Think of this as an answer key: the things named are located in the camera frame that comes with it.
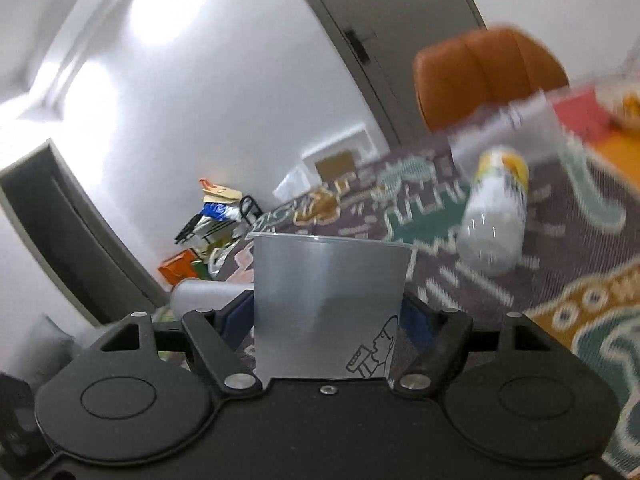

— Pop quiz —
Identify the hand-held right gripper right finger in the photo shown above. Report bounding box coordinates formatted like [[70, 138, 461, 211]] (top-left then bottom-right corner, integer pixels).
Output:
[[392, 292, 564, 396]]

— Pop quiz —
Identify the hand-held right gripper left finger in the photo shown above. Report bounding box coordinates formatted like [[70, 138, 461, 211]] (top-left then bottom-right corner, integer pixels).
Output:
[[95, 289, 264, 394]]

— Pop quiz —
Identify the translucent plastic cup with drawing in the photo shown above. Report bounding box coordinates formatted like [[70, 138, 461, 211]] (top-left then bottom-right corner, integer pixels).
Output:
[[247, 232, 417, 380]]

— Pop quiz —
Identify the white plastic cup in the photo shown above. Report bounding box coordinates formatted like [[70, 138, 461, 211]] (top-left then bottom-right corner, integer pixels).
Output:
[[169, 277, 254, 322]]

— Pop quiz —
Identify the clear plastic cup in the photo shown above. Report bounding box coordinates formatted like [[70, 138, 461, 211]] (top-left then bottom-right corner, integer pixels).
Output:
[[447, 87, 572, 173]]

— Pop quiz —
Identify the orange box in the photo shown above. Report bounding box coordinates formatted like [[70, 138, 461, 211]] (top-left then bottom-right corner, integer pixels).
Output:
[[158, 249, 199, 287]]

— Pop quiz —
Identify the pile of bags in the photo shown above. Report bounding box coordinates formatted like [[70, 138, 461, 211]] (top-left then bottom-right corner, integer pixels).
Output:
[[174, 178, 251, 281]]

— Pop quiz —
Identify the black folding cart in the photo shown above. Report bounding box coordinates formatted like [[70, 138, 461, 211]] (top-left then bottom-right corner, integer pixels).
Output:
[[239, 195, 262, 227]]

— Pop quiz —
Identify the plastic bottle with yellow label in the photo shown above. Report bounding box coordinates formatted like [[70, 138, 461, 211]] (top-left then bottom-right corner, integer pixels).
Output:
[[457, 145, 531, 277]]

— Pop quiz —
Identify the patterned tablecloth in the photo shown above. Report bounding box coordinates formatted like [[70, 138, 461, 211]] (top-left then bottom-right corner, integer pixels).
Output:
[[215, 120, 640, 480]]

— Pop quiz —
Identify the cardboard box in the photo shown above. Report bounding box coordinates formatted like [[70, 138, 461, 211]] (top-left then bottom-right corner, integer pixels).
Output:
[[314, 150, 357, 180]]

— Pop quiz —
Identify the dark grey door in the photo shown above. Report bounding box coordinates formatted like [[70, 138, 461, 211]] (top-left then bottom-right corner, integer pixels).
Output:
[[0, 139, 172, 327]]

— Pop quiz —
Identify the grey cushion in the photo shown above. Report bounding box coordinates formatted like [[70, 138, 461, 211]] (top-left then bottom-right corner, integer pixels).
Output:
[[19, 314, 77, 392]]

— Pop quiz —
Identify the orange leather chair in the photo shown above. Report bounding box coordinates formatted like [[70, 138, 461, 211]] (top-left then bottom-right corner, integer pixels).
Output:
[[413, 27, 571, 134]]

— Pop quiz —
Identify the red packet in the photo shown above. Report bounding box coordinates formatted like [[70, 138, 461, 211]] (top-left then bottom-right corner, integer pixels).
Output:
[[553, 94, 617, 137]]

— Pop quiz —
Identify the clear food container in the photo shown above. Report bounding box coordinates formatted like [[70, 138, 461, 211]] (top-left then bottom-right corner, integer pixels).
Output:
[[598, 69, 640, 132]]

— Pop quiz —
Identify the grey door with handle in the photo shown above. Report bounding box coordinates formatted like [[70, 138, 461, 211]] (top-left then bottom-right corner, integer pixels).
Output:
[[278, 0, 489, 147]]

